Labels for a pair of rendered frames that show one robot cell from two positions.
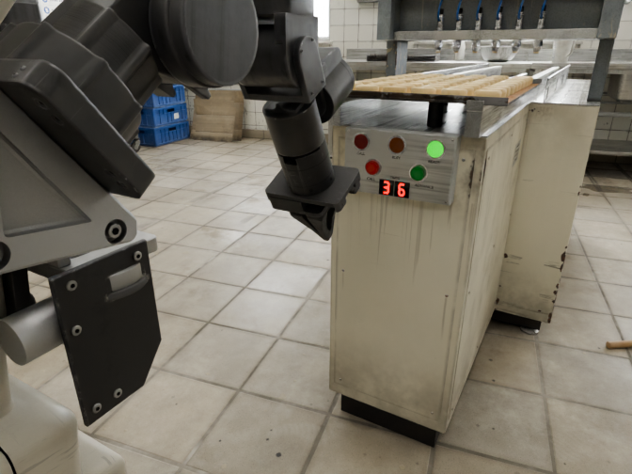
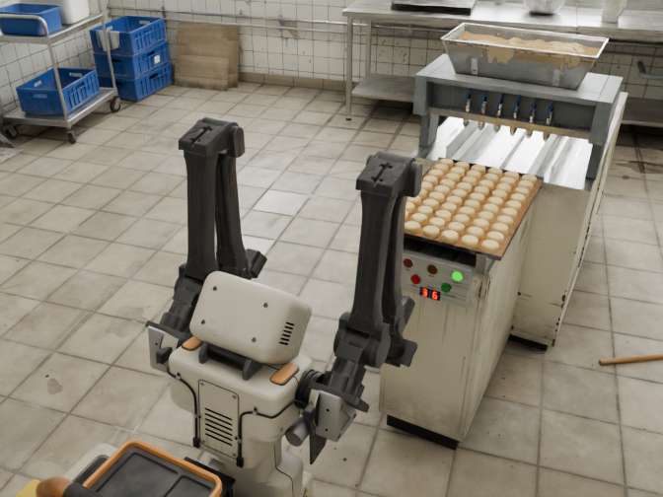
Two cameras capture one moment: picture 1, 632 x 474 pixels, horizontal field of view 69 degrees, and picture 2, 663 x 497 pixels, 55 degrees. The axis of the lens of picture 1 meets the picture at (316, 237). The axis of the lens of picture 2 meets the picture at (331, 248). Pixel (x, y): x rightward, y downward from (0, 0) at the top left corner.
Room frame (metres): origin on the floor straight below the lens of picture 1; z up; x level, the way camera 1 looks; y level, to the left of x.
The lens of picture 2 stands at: (-0.69, 0.21, 1.92)
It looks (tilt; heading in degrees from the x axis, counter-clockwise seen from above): 32 degrees down; 358
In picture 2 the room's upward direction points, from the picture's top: straight up
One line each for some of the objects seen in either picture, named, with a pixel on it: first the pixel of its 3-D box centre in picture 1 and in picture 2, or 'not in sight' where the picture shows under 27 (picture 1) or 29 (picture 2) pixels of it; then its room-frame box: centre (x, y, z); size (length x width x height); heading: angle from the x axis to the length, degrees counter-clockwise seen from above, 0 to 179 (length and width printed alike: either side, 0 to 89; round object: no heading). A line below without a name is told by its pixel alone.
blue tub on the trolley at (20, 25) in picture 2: not in sight; (29, 19); (4.20, 2.20, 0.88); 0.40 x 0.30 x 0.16; 74
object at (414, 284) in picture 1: (433, 244); (458, 299); (1.27, -0.35, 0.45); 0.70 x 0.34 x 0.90; 150
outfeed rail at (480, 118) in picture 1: (534, 84); (549, 146); (1.74, -0.79, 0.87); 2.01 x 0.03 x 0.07; 150
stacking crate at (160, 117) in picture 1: (156, 114); (132, 57); (5.27, 1.78, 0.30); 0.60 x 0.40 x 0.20; 160
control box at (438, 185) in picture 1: (398, 164); (432, 277); (0.96, -0.17, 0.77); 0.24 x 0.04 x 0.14; 60
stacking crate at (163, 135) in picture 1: (159, 132); (136, 79); (5.27, 1.78, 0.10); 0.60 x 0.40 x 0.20; 158
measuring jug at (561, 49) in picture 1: (562, 49); (614, 6); (3.95, -1.97, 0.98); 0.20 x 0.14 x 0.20; 20
